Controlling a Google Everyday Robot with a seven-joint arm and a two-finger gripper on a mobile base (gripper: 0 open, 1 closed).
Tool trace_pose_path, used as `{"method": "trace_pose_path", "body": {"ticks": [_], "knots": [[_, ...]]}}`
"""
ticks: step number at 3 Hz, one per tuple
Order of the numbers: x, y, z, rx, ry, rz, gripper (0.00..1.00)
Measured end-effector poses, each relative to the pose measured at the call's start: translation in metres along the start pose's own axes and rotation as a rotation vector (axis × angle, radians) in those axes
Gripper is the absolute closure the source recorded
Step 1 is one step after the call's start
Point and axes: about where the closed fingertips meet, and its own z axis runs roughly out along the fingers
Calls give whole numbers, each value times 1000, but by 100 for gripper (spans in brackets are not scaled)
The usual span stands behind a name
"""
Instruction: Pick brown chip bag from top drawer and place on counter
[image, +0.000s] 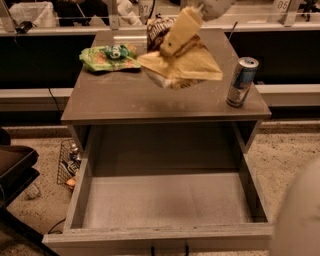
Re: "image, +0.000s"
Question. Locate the white cloth covered object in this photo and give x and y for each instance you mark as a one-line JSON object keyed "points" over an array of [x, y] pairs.
{"points": [[41, 14]]}

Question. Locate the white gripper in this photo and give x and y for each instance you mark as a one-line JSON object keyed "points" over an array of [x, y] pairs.
{"points": [[218, 6]]}

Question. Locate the grey cabinet counter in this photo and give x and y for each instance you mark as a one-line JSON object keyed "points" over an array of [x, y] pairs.
{"points": [[126, 97]]}

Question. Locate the brown chip bag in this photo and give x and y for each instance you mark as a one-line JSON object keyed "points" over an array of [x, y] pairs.
{"points": [[192, 64]]}

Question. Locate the wire basket with items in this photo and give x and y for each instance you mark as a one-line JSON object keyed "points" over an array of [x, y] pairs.
{"points": [[68, 164]]}

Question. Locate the green snack bag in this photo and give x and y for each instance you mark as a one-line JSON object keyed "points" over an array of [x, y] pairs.
{"points": [[109, 58]]}

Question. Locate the silver blue drink can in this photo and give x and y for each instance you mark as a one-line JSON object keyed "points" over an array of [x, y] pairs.
{"points": [[242, 80]]}

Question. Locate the black power adapter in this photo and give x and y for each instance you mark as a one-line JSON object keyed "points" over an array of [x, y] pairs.
{"points": [[24, 27]]}

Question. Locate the open grey top drawer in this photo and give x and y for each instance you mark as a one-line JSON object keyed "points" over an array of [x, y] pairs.
{"points": [[161, 189]]}

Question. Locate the black chair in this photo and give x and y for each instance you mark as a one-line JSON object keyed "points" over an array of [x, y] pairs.
{"points": [[16, 174]]}

